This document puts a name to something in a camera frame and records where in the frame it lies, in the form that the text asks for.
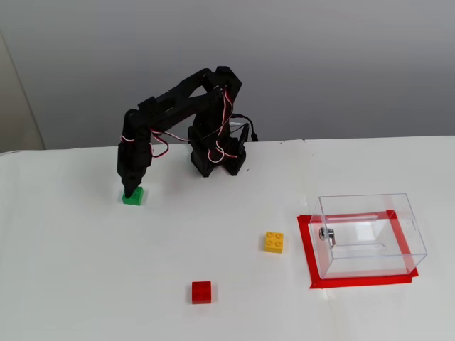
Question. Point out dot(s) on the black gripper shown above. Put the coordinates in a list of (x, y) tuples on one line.
[(131, 173)]

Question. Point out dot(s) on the green lego brick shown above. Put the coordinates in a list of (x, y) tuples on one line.
[(135, 199)]

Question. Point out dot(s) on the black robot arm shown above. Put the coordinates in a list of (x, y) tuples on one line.
[(177, 99)]

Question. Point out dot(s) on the red lego brick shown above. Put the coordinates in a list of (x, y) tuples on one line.
[(201, 292)]

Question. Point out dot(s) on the yellow lego brick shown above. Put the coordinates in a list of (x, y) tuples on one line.
[(274, 242)]

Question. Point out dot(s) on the transparent plastic box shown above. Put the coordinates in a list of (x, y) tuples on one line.
[(369, 248)]

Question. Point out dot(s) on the beige board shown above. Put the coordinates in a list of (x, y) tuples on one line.
[(19, 106)]

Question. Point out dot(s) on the silver cam lock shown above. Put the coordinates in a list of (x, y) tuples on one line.
[(326, 234)]

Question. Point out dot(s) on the red tape frame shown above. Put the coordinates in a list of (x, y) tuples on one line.
[(355, 282)]

